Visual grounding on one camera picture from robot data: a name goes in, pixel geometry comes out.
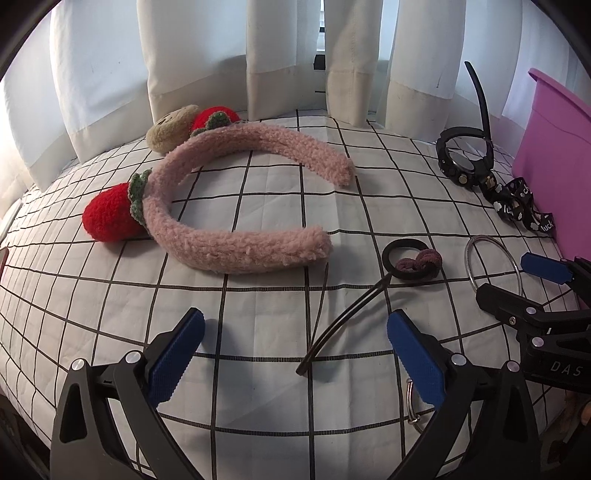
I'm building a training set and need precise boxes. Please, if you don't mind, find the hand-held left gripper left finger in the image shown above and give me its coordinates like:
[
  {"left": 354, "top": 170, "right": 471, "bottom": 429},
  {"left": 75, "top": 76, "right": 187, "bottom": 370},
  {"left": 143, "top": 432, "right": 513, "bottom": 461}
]
[{"left": 50, "top": 307, "right": 206, "bottom": 480}]

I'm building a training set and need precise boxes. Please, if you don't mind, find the black hair tie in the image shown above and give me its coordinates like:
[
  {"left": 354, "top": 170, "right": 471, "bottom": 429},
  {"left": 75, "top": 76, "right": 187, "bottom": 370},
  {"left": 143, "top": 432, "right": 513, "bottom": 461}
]
[{"left": 382, "top": 239, "right": 428, "bottom": 280}]

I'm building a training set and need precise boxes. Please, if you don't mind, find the pink fuzzy strawberry headband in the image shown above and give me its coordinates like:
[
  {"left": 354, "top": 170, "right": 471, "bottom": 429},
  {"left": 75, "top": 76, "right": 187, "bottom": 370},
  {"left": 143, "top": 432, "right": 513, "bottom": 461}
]
[{"left": 83, "top": 107, "right": 355, "bottom": 277}]

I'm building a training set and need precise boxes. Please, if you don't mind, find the white sheer curtain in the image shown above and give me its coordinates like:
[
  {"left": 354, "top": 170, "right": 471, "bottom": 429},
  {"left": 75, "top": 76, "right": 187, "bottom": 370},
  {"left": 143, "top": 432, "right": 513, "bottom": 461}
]
[{"left": 0, "top": 0, "right": 568, "bottom": 197}]

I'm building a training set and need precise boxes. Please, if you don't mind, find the mauve hair tie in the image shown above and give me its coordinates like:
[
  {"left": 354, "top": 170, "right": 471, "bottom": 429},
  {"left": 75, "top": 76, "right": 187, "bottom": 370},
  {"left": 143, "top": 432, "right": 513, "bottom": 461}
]
[{"left": 398, "top": 248, "right": 443, "bottom": 282}]

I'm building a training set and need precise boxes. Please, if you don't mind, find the pink plastic basin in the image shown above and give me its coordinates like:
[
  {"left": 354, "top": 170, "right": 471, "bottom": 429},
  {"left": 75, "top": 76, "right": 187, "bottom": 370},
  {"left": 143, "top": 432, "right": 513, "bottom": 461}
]
[{"left": 512, "top": 68, "right": 591, "bottom": 273}]

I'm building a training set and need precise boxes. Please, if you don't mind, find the beige smiley plush toy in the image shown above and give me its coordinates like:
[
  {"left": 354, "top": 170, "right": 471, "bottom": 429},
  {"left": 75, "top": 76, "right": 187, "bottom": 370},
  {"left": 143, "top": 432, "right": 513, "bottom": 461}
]
[{"left": 146, "top": 104, "right": 200, "bottom": 154}]

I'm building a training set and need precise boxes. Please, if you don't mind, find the silver key ring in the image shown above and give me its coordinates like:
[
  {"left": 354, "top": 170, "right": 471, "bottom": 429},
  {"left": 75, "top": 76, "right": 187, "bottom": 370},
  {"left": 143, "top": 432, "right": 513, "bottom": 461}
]
[{"left": 404, "top": 377, "right": 432, "bottom": 435}]

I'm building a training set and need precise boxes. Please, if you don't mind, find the cream curtain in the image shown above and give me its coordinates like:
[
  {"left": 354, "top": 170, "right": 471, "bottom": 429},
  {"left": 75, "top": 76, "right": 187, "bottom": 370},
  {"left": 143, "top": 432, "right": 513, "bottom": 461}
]
[{"left": 137, "top": 0, "right": 467, "bottom": 134}]

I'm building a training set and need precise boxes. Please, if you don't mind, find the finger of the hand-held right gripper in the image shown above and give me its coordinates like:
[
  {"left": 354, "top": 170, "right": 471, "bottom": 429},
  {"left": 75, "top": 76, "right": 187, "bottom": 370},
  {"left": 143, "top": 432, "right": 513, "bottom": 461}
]
[
  {"left": 520, "top": 251, "right": 591, "bottom": 296},
  {"left": 476, "top": 284, "right": 591, "bottom": 335}
]

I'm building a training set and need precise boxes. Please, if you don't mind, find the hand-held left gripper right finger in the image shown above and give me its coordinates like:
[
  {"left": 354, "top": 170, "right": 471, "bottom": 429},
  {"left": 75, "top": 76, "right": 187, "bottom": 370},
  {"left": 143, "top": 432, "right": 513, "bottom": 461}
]
[{"left": 385, "top": 310, "right": 550, "bottom": 480}]

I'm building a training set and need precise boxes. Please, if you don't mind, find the white grid bedsheet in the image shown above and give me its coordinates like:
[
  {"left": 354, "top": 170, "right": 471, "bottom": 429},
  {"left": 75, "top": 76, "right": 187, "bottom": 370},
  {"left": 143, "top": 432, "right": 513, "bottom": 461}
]
[{"left": 0, "top": 113, "right": 583, "bottom": 462}]

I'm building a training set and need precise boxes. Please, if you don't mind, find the silver bangle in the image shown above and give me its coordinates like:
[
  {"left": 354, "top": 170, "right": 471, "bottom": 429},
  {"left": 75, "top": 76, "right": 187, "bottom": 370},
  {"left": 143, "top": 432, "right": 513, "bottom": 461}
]
[{"left": 464, "top": 235, "right": 522, "bottom": 301}]

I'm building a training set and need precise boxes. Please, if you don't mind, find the thin black headband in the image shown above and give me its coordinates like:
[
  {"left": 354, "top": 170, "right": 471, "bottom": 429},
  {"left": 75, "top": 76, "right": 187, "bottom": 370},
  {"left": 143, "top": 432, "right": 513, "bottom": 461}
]
[{"left": 295, "top": 265, "right": 395, "bottom": 377}]

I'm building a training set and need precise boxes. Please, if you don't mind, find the black flower ribbon keychain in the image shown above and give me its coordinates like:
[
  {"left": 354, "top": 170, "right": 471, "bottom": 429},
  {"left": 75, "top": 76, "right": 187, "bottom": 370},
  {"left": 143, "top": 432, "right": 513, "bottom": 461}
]
[{"left": 480, "top": 175, "right": 557, "bottom": 237}]

